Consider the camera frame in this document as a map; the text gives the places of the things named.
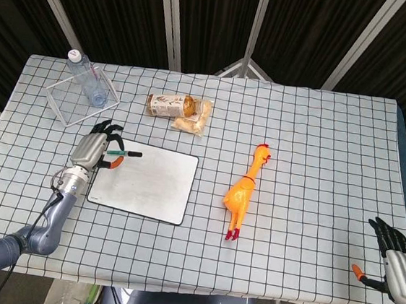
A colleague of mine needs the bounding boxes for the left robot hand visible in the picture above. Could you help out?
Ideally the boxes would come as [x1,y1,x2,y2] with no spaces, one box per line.
[69,116,129,175]

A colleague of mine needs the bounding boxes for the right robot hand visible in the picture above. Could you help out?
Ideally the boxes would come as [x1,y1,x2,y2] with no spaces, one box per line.
[348,214,406,304]

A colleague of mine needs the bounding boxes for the green marker pen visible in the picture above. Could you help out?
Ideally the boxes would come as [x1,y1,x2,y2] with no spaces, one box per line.
[103,147,143,160]

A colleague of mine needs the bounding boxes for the small whiteboard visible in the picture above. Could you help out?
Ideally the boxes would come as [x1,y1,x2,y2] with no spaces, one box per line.
[84,135,202,228]

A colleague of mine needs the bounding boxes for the clear acrylic tray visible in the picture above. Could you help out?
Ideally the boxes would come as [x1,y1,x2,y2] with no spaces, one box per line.
[42,58,125,133]

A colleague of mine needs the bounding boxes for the clear plastic water bottle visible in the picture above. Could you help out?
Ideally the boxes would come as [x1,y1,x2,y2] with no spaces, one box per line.
[61,48,113,108]

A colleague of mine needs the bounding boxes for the brown labelled jar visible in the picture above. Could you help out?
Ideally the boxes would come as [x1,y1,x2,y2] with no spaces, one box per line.
[145,90,199,121]

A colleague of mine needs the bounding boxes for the clear bag of snacks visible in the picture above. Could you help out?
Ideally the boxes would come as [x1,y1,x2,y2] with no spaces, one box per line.
[170,95,216,139]

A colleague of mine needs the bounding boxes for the checked white tablecloth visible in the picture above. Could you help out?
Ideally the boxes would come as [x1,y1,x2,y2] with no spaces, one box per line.
[0,50,406,304]

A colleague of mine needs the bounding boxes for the yellow rubber chicken toy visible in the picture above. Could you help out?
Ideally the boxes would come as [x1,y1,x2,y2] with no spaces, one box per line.
[218,139,273,245]

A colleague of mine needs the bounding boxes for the folding screen partition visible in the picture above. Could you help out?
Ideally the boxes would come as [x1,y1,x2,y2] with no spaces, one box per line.
[0,0,406,174]

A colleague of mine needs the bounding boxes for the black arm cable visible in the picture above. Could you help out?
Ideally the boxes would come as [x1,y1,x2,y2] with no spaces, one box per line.
[0,170,65,304]

